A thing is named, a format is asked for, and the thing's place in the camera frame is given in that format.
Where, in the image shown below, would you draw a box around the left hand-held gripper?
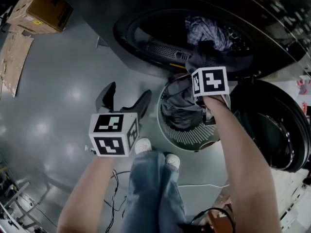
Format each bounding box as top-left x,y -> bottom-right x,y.
88,82 -> 153,158

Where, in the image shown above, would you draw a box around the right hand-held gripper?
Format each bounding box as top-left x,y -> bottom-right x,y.
190,66 -> 231,127

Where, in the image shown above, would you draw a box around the grey garment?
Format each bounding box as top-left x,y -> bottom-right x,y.
160,39 -> 216,131

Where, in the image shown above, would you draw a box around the blue plaid garment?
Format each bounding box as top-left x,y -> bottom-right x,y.
184,15 -> 234,52

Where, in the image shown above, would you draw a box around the white laundry basket with clothes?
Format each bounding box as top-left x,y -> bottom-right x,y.
156,75 -> 222,152

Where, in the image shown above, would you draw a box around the black washing machine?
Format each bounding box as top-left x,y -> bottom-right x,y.
52,0 -> 311,82

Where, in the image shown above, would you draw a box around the person's left forearm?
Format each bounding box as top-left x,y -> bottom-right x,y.
55,154 -> 115,233

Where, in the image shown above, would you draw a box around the person's right forearm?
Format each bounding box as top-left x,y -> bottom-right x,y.
202,94 -> 283,233

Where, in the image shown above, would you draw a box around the person's left white shoe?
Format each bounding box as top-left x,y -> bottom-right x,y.
135,137 -> 153,155

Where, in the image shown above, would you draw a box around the person's white shoe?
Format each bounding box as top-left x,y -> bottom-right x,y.
135,137 -> 153,155
163,153 -> 181,171

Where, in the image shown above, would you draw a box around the person's right white shoe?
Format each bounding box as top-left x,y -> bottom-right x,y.
163,153 -> 181,171

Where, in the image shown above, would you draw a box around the round black washer door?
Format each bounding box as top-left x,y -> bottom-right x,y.
229,79 -> 311,173

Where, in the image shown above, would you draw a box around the person's legs in blue jeans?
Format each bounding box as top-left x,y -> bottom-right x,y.
120,150 -> 188,233

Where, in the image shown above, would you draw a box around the flattened cardboard sheets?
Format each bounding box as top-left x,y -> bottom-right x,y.
0,32 -> 34,98

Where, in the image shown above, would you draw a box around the large brown cardboard box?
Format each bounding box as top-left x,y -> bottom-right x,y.
6,0 -> 74,35

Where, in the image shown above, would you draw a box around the thin black cable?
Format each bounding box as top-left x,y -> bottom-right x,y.
104,170 -> 132,219

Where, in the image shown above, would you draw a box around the white power cable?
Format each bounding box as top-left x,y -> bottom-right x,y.
178,183 -> 230,188

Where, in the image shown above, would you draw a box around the thick black cable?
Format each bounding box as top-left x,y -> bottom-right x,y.
188,207 -> 235,233

